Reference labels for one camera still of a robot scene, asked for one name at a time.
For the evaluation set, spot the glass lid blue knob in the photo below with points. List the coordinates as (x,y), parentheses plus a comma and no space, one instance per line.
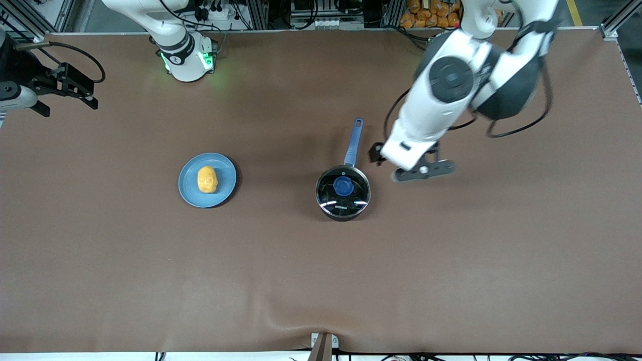
(343,186)

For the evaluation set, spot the white power strip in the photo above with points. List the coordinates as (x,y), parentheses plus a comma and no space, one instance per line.
(331,23)

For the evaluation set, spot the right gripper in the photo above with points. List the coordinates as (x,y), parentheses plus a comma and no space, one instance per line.
(14,64)

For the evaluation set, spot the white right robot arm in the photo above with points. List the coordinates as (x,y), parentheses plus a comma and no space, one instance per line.
(183,65)

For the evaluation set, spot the aluminium frame profile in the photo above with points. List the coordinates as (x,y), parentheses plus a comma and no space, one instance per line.
(257,14)
(619,22)
(35,17)

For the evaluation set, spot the blue round plate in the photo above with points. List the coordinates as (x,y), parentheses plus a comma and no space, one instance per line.
(223,188)

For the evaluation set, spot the power strip with black plugs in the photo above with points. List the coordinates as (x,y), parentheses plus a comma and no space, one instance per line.
(213,10)

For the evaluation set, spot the brown table cloth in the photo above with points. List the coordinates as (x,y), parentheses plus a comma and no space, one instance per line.
(321,281)

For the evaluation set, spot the pile of orange buns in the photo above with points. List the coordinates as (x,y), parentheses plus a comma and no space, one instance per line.
(429,15)

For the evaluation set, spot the metal bracket with post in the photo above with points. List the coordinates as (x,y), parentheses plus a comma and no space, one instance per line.
(322,347)

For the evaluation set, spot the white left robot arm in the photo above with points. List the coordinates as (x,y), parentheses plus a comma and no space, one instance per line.
(426,113)

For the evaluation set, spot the yellow potato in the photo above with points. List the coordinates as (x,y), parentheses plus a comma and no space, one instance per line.
(206,179)

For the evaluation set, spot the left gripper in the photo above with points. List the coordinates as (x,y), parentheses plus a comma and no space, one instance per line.
(375,152)

